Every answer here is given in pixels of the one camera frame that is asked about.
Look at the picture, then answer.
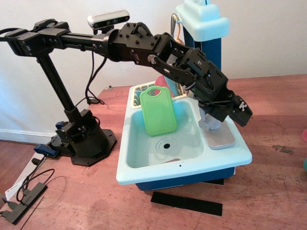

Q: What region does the black camera cable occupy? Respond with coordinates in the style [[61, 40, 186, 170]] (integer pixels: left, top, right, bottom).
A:
[[85, 51, 109, 105]]

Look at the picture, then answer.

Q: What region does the grey toy faucet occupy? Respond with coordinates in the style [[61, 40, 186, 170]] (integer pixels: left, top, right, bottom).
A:
[[198, 109, 235, 150]]

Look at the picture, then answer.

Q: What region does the green plastic cutting board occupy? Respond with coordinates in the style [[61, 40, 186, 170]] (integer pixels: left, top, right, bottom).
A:
[[140, 86, 177, 137]]

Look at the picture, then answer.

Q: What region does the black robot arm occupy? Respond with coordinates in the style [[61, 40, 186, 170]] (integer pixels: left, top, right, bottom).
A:
[[0, 19, 252, 166]]

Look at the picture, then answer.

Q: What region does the cream dish rack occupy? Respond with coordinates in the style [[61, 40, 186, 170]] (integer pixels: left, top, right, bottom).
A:
[[132, 82, 190, 109]]

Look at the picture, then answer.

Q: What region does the teal object at edge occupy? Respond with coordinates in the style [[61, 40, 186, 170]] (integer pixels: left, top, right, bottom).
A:
[[303, 158, 307, 172]]

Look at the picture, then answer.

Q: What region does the grey depth camera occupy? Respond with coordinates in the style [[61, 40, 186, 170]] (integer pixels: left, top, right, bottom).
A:
[[87, 10, 130, 30]]

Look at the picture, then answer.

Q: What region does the black usb hub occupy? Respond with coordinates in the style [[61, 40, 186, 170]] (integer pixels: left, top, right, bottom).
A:
[[0, 183, 47, 225]]

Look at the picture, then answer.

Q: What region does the white paper sheet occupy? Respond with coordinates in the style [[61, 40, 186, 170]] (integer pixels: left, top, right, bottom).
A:
[[5, 158, 41, 200]]

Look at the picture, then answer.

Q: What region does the blue toy kitchen tower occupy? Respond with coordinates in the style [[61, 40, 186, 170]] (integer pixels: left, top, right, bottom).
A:
[[176, 0, 230, 69]]

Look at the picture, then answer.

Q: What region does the hanging orange utensil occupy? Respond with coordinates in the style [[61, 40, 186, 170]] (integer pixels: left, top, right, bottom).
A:
[[175, 21, 184, 45]]

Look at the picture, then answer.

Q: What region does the red toy plate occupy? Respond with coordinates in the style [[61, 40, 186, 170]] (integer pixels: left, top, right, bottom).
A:
[[154, 75, 174, 97]]

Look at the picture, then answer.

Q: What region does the blue clamp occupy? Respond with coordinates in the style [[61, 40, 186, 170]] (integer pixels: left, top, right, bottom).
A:
[[34, 144, 58, 158]]

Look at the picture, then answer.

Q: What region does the light blue toy sink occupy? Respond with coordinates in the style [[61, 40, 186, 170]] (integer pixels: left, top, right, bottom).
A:
[[116, 82, 252, 191]]

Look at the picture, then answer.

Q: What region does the pink object at edge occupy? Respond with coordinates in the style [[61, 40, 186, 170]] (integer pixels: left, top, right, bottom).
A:
[[302, 129, 307, 142]]

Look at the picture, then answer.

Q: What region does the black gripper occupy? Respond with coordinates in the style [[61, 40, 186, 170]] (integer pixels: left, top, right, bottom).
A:
[[184, 64, 253, 127]]

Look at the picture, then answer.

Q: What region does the hanging grey utensil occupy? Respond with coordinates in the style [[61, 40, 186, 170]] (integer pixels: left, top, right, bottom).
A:
[[170, 13, 177, 37]]

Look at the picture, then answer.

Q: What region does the black velcro strip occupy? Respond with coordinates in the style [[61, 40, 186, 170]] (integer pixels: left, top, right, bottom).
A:
[[151, 192, 223, 216]]

